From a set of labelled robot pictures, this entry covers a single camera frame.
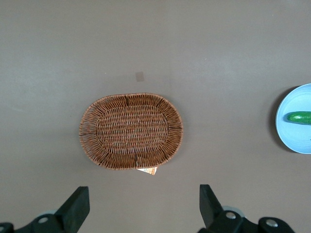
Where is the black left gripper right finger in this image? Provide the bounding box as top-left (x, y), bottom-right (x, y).
top-left (197, 184), bottom-right (300, 233)

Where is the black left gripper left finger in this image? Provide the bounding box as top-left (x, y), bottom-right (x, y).
top-left (0, 186), bottom-right (91, 233)

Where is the orange white paper tag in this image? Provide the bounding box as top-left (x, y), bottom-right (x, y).
top-left (136, 166), bottom-right (158, 177)

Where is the brown wicker oval basket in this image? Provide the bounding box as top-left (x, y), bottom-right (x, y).
top-left (78, 92), bottom-right (184, 171)

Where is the light blue round plate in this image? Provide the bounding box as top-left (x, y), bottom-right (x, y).
top-left (275, 83), bottom-right (311, 155)

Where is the green cucumber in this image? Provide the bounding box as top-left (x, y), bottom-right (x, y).
top-left (286, 111), bottom-right (311, 126)

